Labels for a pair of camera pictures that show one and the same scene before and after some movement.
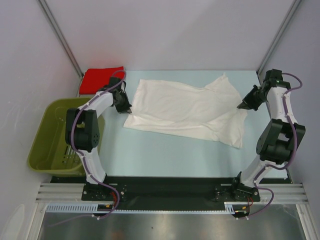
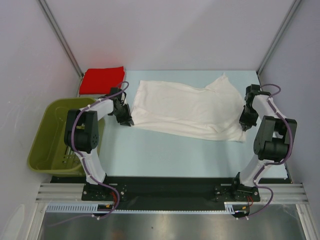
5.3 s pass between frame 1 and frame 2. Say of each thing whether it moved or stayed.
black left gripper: moved
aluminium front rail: stayed
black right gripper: moved
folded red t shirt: stayed
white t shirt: stayed
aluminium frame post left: stayed
